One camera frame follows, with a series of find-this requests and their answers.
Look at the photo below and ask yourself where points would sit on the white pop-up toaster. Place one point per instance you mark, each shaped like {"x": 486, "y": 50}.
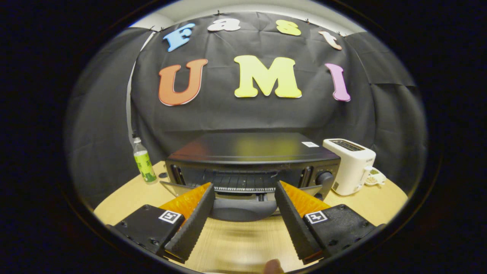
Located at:
{"x": 352, "y": 167}

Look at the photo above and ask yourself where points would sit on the black toaster oven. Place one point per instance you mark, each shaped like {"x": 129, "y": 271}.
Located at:
{"x": 251, "y": 148}

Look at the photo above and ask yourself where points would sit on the green label plastic bottle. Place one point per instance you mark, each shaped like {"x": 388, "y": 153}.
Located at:
{"x": 144, "y": 161}

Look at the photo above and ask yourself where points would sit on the divided white snack dish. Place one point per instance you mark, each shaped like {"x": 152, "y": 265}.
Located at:
{"x": 376, "y": 178}

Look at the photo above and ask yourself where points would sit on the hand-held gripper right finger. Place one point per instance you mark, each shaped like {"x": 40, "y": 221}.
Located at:
{"x": 293, "y": 224}

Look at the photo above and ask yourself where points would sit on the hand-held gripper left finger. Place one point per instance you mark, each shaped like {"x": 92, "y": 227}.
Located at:
{"x": 194, "y": 224}

